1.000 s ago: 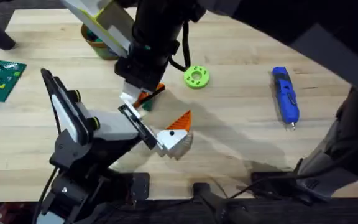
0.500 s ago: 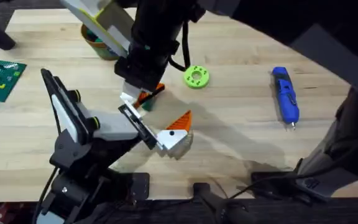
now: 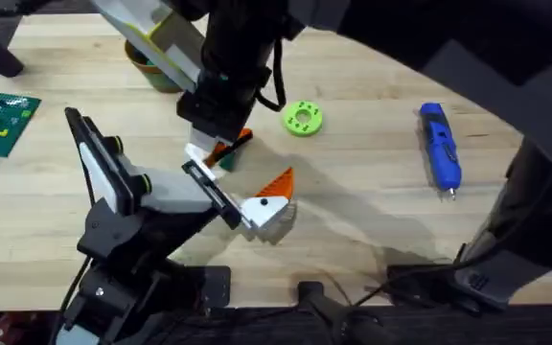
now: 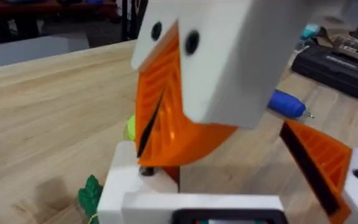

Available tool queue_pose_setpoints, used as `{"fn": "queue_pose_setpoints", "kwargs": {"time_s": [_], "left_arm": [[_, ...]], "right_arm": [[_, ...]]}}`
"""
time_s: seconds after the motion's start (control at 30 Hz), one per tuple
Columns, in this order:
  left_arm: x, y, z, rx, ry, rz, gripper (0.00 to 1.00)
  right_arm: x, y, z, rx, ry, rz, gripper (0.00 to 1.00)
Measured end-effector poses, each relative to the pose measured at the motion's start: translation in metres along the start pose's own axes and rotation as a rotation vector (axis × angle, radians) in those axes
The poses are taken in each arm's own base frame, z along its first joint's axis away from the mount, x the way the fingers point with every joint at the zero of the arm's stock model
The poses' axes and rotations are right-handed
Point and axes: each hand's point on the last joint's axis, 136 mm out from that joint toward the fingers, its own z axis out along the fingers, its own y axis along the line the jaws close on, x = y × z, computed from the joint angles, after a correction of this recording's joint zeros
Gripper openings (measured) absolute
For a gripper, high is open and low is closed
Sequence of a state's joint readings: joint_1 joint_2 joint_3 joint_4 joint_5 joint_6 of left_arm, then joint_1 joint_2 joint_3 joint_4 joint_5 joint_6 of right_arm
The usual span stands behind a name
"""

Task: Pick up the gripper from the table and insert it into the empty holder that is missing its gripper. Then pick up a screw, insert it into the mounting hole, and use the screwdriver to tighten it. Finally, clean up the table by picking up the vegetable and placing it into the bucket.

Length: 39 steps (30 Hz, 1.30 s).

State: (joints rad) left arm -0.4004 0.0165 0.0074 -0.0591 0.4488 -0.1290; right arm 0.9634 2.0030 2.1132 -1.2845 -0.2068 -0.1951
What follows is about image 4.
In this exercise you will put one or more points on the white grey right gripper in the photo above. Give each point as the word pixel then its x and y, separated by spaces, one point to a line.
pixel 331 12

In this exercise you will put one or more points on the white orange left gripper right finger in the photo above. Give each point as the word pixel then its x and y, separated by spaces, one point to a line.
pixel 325 161

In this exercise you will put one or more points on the finger of the white orange right gripper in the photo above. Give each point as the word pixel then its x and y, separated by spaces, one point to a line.
pixel 154 81
pixel 228 62

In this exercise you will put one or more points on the bare white left gripper left finger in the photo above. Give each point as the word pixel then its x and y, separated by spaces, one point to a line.
pixel 117 186

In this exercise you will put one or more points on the green leafy toy vegetable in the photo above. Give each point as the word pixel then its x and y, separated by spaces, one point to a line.
pixel 89 196

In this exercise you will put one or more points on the blue electric screwdriver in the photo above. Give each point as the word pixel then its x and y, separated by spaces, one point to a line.
pixel 286 104

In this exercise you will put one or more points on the teal hand tool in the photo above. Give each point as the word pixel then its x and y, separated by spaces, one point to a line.
pixel 310 31

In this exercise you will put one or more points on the heap of cardboard boxes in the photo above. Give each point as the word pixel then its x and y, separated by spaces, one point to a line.
pixel 353 43

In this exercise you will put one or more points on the green disc with holes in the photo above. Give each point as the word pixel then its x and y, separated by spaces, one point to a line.
pixel 131 127

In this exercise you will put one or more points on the black tool case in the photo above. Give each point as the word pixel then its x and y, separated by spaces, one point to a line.
pixel 334 70

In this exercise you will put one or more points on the pale grey flat box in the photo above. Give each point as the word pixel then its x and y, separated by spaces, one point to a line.
pixel 33 49

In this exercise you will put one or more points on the black metal frame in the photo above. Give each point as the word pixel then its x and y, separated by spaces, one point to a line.
pixel 132 18

